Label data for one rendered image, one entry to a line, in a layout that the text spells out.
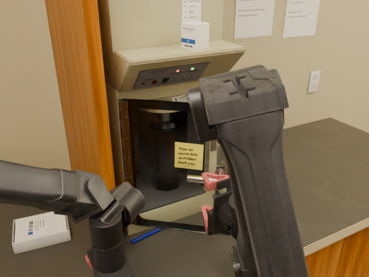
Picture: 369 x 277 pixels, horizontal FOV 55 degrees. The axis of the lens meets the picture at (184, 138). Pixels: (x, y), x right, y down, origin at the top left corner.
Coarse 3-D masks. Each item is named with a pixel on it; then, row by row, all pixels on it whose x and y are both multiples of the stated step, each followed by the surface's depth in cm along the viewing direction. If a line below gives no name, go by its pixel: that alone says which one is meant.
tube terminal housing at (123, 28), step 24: (120, 0) 83; (144, 0) 85; (168, 0) 88; (216, 0) 94; (120, 24) 85; (144, 24) 88; (168, 24) 91; (216, 24) 97; (120, 48) 87; (120, 96) 92; (144, 96) 95; (168, 96) 98; (120, 144) 97; (120, 168) 102
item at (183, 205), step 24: (144, 120) 92; (168, 120) 91; (192, 120) 89; (144, 144) 95; (168, 144) 94; (216, 144) 91; (144, 168) 98; (168, 168) 97; (216, 168) 94; (144, 192) 101; (168, 192) 100; (192, 192) 99; (216, 192) 97; (144, 216) 105; (168, 216) 103; (192, 216) 102
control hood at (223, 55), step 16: (144, 48) 89; (160, 48) 89; (176, 48) 89; (208, 48) 89; (224, 48) 89; (240, 48) 90; (128, 64) 78; (144, 64) 80; (160, 64) 82; (176, 64) 85; (224, 64) 94; (128, 80) 84
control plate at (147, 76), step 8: (192, 64) 88; (200, 64) 89; (208, 64) 91; (144, 72) 83; (152, 72) 84; (160, 72) 86; (168, 72) 87; (176, 72) 88; (184, 72) 90; (192, 72) 92; (200, 72) 93; (136, 80) 85; (144, 80) 87; (152, 80) 88; (160, 80) 90; (168, 80) 91; (176, 80) 93; (184, 80) 95; (192, 80) 96; (136, 88) 89
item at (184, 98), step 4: (172, 96) 103; (176, 96) 103; (180, 96) 104; (184, 96) 105; (156, 100) 102; (160, 100) 102; (164, 100) 102; (168, 100) 102; (172, 100) 102; (176, 100) 103; (180, 100) 104; (184, 100) 105; (188, 100) 107
